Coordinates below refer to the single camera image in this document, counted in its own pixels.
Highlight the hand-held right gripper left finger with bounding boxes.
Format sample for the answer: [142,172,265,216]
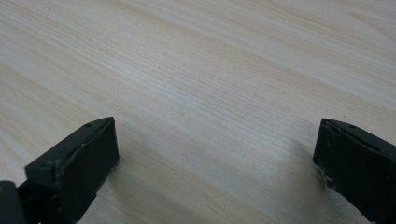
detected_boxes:
[18,116,120,224]

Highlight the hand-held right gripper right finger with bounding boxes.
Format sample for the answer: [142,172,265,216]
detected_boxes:
[312,118,396,224]

